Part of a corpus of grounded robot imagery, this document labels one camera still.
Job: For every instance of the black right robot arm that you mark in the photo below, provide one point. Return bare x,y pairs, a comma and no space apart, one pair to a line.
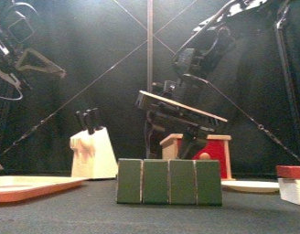
222,36

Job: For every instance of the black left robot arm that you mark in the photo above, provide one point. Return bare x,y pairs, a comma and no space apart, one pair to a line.
0,18

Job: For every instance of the red and white toy sushi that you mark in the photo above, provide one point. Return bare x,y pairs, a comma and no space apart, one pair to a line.
293,182

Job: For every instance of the orange toy food piece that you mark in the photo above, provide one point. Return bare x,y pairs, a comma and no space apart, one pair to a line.
205,156

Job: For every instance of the orange and white box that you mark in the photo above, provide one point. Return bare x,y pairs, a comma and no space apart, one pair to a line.
215,152

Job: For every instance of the white round plate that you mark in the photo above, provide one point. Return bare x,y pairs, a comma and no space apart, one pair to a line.
254,186

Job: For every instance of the pink plastic tray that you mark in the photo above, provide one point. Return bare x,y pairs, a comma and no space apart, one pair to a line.
26,186

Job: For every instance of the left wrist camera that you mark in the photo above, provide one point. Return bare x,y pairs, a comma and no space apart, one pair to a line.
20,27

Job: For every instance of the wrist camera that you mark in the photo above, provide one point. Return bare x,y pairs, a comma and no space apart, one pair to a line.
20,27
189,61

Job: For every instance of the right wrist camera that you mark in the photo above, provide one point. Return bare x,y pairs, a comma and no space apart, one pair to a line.
189,61

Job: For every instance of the thin metal frame pole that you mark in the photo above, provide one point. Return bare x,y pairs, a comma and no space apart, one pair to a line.
150,45

